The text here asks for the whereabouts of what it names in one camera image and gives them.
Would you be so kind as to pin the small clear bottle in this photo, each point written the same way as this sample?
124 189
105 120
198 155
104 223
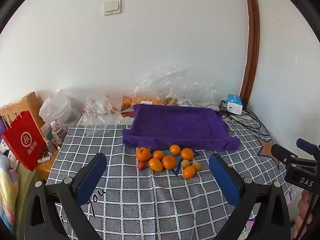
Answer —
50 147

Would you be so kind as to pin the colourful blanket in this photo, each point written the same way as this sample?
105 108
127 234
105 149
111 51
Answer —
7 195

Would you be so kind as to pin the purple towel covered tray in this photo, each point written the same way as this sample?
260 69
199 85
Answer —
175 127

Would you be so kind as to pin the heap of bagged oranges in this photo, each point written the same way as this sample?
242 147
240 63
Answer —
127 101

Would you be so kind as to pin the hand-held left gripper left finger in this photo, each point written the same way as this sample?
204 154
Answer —
91 177

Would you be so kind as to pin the large orange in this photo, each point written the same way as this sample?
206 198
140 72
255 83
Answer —
143 154

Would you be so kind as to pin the wooden chair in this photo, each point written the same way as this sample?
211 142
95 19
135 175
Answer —
23 102

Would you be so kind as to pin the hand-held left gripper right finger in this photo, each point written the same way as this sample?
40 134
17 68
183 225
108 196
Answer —
223 177

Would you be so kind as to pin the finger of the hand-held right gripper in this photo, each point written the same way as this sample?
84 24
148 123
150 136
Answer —
306 146
281 152

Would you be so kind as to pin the brown wooden door frame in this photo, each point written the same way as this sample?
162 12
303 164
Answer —
252 42

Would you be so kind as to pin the blue and white box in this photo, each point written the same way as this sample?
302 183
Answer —
235 103

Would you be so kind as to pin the plastic water bottle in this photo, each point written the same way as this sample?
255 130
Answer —
57 131

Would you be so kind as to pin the crumpled clear plastic bag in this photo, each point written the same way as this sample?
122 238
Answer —
100 107

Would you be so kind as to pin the wooden side table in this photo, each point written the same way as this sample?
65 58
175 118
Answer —
46 167

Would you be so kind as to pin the white clip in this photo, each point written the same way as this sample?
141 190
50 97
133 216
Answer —
43 159

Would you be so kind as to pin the white light switch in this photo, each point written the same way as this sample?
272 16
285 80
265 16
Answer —
112 7

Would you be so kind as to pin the red paper bag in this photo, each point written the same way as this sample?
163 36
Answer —
23 140

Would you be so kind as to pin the grey checked tablecloth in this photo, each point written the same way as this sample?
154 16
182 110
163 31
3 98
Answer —
140 205

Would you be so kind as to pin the large clear plastic bag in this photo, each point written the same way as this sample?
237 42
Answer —
175 85

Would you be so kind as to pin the person's right hand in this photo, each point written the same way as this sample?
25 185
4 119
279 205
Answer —
301 205

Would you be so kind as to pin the white plastic bag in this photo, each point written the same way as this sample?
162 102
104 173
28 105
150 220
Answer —
58 107

